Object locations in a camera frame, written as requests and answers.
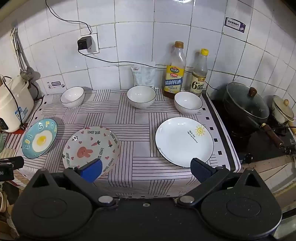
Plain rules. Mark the cream enamel pot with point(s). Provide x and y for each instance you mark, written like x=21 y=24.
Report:
x=281 y=111

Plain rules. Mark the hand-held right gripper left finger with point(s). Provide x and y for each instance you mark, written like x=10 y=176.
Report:
x=92 y=170

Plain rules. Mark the white plastic packet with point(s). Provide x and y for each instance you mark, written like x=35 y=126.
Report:
x=143 y=77

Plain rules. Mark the white sun plate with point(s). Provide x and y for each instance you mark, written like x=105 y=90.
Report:
x=180 y=141

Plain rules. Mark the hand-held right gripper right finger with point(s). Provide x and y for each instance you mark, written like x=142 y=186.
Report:
x=201 y=170

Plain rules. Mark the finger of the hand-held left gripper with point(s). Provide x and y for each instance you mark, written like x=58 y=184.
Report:
x=16 y=161

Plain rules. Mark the yellow label cooking wine bottle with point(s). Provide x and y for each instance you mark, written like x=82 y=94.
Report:
x=174 y=78

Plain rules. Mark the black power adapter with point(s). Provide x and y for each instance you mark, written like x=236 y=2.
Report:
x=84 y=43

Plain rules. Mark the blue fried egg plate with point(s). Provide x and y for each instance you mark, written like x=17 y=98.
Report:
x=41 y=139

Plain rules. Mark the white bowl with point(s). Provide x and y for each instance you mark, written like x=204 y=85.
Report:
x=188 y=102
x=72 y=96
x=141 y=96

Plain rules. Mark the small wall label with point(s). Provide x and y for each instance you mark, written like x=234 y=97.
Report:
x=55 y=84

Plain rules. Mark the hanging metal utensils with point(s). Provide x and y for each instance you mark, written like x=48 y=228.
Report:
x=22 y=60

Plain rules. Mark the pink bunny plate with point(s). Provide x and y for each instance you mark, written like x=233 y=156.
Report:
x=90 y=146

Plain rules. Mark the clear vinegar bottle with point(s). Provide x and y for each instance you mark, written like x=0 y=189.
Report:
x=198 y=81

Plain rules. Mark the white wall socket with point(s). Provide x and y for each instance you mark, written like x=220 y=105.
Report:
x=95 y=40

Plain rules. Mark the dark pot with glass lid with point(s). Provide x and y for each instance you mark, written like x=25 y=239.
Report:
x=245 y=106

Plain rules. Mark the white rice cooker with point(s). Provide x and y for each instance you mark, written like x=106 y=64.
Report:
x=13 y=106

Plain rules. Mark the purple and white wall sticker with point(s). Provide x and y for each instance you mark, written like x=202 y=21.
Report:
x=234 y=25

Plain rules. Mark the striped tablecloth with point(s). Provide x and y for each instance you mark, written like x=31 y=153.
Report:
x=138 y=129

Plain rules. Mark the black stove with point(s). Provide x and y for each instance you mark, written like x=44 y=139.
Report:
x=254 y=143

